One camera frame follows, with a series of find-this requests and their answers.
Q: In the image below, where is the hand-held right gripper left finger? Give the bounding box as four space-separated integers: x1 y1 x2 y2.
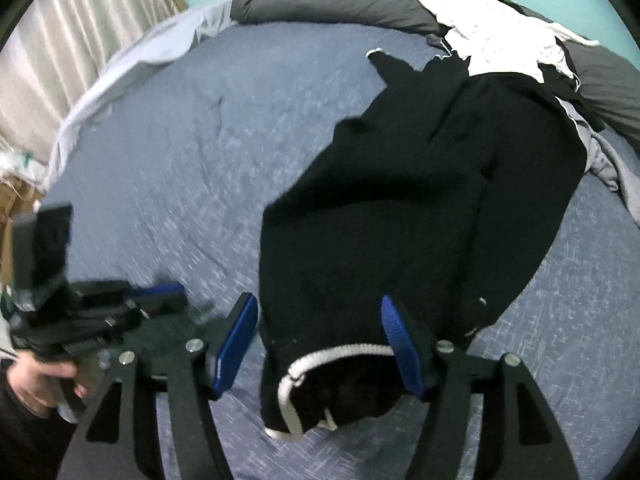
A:
57 292 261 480

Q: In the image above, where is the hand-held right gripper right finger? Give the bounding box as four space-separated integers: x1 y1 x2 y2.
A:
380 294 581 480

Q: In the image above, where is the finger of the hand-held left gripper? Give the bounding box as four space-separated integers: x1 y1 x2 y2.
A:
127 282 188 318

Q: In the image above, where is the black sweater white trim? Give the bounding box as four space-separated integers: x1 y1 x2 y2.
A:
257 52 588 443

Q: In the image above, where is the person's left forearm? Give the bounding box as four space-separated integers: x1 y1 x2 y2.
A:
0 360 78 480

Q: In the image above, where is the person's left hand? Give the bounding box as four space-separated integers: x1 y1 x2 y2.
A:
10 352 90 413

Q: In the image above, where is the bed with blue cover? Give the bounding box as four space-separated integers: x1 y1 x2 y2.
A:
45 10 640 480

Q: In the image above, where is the beige curtain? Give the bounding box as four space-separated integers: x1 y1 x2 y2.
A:
0 0 173 161

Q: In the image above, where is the light blue sheet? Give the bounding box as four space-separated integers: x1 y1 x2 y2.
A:
47 2 236 186

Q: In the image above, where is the grey hoodie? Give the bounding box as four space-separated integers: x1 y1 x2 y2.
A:
575 110 640 226

